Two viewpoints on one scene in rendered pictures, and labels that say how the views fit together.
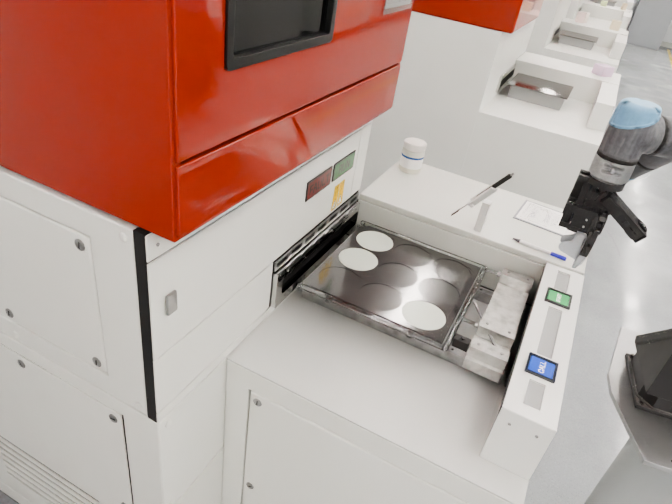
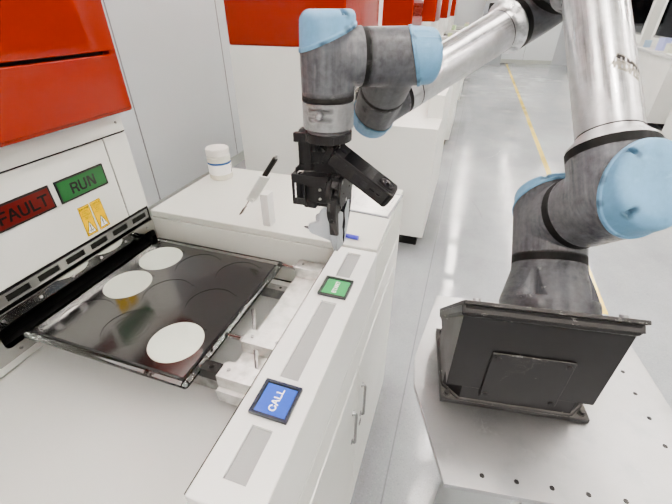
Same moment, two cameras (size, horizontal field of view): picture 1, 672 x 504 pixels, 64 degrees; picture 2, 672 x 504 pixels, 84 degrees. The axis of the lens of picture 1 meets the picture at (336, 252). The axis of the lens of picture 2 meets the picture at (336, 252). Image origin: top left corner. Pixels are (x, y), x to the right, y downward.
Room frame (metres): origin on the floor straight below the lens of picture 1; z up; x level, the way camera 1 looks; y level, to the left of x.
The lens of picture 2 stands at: (0.45, -0.49, 1.42)
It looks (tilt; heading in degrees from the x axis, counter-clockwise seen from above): 33 degrees down; 357
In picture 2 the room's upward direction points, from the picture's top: straight up
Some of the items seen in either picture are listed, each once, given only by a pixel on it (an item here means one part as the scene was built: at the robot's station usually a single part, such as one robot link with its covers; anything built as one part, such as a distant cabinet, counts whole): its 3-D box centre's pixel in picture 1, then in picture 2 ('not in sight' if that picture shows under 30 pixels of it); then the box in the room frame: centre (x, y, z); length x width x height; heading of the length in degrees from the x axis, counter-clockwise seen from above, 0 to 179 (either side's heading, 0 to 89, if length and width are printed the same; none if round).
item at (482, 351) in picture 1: (488, 353); (243, 379); (0.86, -0.35, 0.89); 0.08 x 0.03 x 0.03; 68
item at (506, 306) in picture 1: (499, 323); (284, 327); (1.01, -0.41, 0.87); 0.36 x 0.08 x 0.03; 158
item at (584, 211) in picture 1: (591, 203); (324, 168); (1.02, -0.50, 1.20); 0.09 x 0.08 x 0.12; 69
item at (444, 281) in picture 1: (397, 275); (168, 294); (1.09, -0.16, 0.90); 0.34 x 0.34 x 0.01; 68
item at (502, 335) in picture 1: (496, 332); (265, 344); (0.93, -0.38, 0.89); 0.08 x 0.03 x 0.03; 68
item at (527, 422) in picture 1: (539, 353); (313, 362); (0.89, -0.47, 0.89); 0.55 x 0.09 x 0.14; 158
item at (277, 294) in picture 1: (319, 248); (87, 280); (1.15, 0.04, 0.89); 0.44 x 0.02 x 0.10; 158
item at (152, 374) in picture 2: (368, 315); (100, 357); (0.92, -0.09, 0.90); 0.37 x 0.01 x 0.01; 68
